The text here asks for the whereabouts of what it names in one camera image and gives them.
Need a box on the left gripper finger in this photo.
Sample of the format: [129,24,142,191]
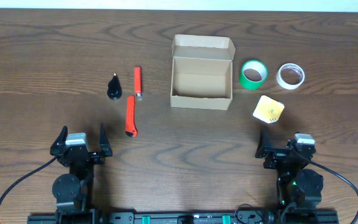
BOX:
[99,123,112,156]
[52,126,68,150]

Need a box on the yellow white square packet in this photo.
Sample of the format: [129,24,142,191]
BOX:
[252,95,285,124]

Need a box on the green tape roll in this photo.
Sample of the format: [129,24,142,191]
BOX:
[239,60,269,90]

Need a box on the white tape roll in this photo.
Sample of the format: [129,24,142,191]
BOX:
[276,63,306,90]

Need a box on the small orange lighter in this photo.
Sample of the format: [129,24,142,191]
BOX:
[134,67,142,97]

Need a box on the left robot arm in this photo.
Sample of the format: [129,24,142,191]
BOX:
[50,126,112,223]

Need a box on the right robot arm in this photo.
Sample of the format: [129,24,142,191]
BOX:
[255,130,323,223]

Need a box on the orange utility knife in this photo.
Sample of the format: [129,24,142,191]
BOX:
[125,95,137,138]

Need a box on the black teardrop glue bottle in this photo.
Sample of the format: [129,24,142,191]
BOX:
[107,73,122,100]

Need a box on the open cardboard box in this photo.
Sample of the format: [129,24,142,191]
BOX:
[170,34,236,110]

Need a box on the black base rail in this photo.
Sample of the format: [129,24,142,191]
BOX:
[27,208,339,224]

